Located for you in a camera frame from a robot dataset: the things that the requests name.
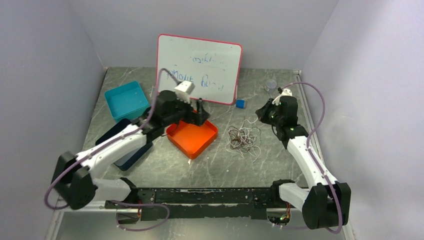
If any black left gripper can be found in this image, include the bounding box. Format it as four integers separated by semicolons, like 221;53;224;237
163;93;210;127

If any white thin cable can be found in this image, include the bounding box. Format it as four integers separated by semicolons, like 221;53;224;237
225;116;263;163

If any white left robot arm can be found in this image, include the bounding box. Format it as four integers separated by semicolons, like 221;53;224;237
49;90;210;210

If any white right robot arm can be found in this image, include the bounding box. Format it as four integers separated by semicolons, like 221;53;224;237
255;95;352;233

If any clear plastic cup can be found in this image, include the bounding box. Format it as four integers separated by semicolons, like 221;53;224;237
263;79;278;94

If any orange plastic bin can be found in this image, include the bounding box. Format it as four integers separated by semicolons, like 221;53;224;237
165;120;218;160

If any red framed whiteboard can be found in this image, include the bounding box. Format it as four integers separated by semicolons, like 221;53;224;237
156;34;243;105

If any blue cube block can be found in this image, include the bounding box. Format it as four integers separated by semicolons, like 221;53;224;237
235;99;247;109

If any teal plastic bin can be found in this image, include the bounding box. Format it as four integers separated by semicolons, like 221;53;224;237
104;81;150;123

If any navy blue tray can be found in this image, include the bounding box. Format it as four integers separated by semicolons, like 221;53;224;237
95;118;153;171

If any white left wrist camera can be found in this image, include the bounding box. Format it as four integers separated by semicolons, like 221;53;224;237
174;80;195;103

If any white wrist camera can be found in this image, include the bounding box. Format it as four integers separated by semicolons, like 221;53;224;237
271;88;293;106
174;80;195;103

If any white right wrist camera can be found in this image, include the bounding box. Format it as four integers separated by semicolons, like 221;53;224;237
271;88;293;106

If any brown thin cable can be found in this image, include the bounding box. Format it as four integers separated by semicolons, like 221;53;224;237
228;127;263;157

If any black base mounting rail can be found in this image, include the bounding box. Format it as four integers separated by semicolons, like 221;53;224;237
104;187;291;221

